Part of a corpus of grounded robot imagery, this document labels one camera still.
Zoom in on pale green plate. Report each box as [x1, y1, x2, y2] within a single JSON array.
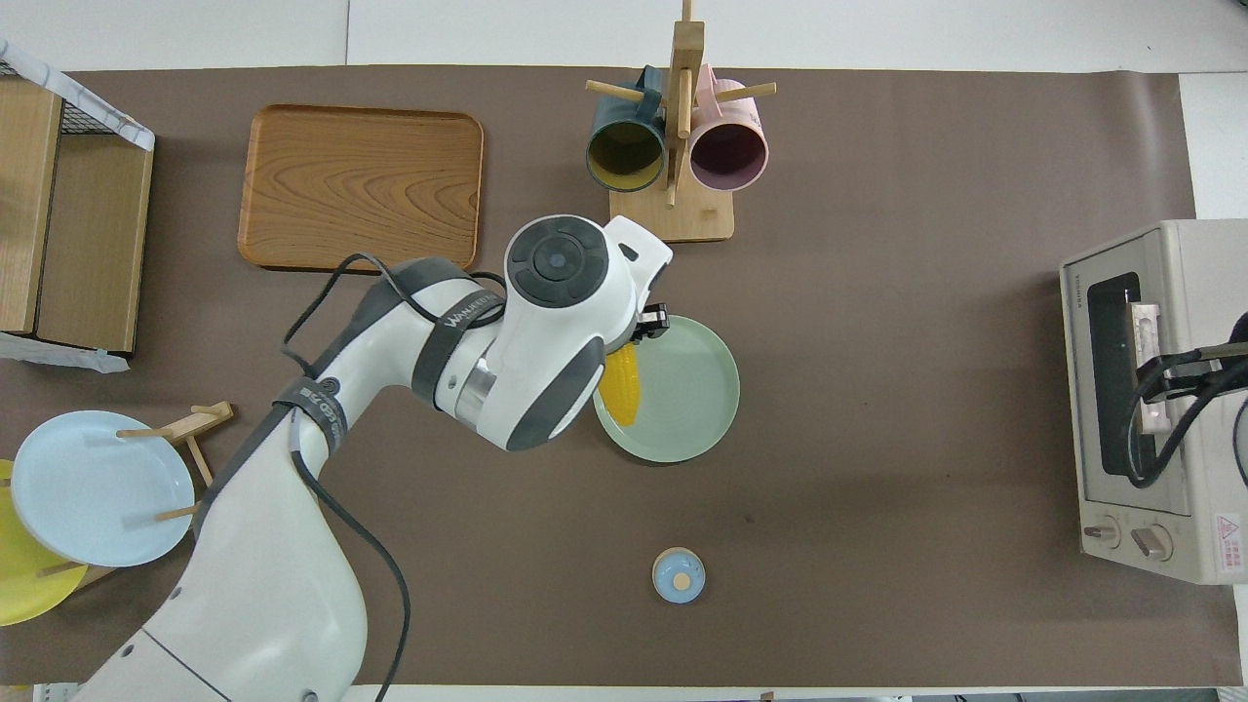
[[592, 314, 741, 464]]

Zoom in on wire shelf with wooden boards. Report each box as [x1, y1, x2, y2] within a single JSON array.
[[0, 58, 155, 357]]

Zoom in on yellow plate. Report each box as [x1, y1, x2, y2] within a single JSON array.
[[0, 458, 89, 627]]

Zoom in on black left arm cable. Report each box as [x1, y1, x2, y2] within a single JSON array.
[[282, 253, 508, 702]]

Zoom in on yellow corn cob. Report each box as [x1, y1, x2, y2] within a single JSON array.
[[598, 343, 642, 427]]

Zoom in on brown table mat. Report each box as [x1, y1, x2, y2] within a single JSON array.
[[0, 66, 1244, 686]]

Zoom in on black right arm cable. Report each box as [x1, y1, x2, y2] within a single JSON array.
[[1127, 359, 1248, 488]]

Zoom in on blue lid with wooden knob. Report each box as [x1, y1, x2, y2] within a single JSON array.
[[651, 547, 707, 605]]

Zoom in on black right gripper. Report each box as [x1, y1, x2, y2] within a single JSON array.
[[1136, 339, 1248, 405]]

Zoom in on wooden plate rack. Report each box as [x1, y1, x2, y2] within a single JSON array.
[[37, 401, 237, 591]]

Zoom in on beige toaster oven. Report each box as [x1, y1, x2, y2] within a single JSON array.
[[1060, 219, 1248, 586]]

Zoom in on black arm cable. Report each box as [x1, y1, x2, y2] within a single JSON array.
[[282, 253, 508, 702], [1127, 359, 1248, 488]]

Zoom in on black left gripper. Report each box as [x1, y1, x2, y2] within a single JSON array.
[[629, 302, 672, 345]]

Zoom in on pink mug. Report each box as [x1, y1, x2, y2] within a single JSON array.
[[688, 65, 770, 192]]

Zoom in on wooden mug tree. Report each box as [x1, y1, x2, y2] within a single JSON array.
[[585, 0, 778, 244]]

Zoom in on light blue plate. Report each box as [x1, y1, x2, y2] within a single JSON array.
[[11, 410, 196, 568]]

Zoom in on wooden serving tray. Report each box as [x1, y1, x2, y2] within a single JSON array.
[[237, 104, 486, 278]]

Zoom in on dark blue mug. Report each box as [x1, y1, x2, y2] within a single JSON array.
[[586, 65, 668, 193]]

